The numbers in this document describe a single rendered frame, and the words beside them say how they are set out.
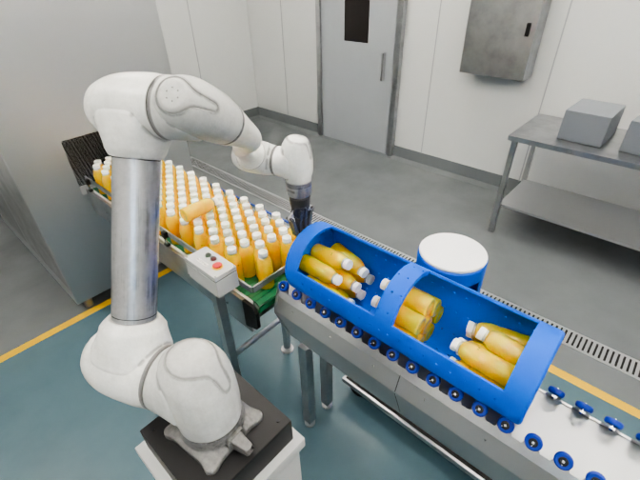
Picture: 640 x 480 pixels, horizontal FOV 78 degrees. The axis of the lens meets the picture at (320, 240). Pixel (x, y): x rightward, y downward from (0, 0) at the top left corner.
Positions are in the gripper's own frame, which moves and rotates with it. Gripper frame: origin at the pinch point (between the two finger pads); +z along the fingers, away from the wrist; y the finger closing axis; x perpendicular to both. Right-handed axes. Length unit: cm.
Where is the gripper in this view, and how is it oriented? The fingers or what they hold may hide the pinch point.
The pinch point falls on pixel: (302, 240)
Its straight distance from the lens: 153.4
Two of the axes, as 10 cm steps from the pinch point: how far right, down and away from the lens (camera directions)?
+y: -6.7, 4.4, -6.0
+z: 0.2, 8.2, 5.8
